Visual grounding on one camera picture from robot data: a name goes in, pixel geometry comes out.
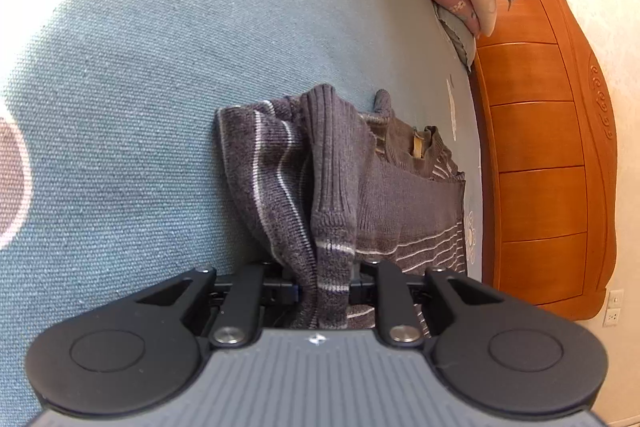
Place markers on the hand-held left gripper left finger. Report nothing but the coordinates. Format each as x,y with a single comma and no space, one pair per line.
280,289

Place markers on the thin teal pillow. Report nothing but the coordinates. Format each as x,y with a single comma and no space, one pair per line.
457,32

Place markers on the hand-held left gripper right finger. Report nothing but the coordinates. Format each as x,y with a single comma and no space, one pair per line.
361,291

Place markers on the wooden bed headboard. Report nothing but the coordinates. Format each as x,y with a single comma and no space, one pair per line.
540,132

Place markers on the grey striped sweater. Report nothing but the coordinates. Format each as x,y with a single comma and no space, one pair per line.
340,187

